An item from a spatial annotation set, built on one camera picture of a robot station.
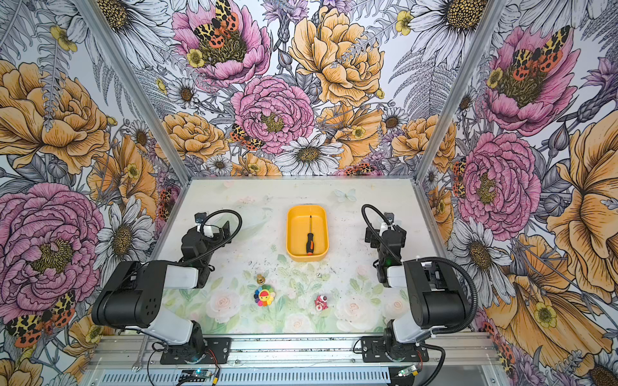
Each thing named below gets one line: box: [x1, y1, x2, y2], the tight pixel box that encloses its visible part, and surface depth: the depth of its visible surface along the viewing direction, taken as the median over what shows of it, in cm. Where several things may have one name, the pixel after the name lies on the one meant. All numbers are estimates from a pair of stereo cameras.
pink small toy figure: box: [313, 295, 329, 312], surface depth 81 cm
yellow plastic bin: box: [285, 205, 330, 263], surface depth 103 cm
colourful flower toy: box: [253, 284, 276, 308], surface depth 86 cm
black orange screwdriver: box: [305, 214, 315, 256], surface depth 99 cm
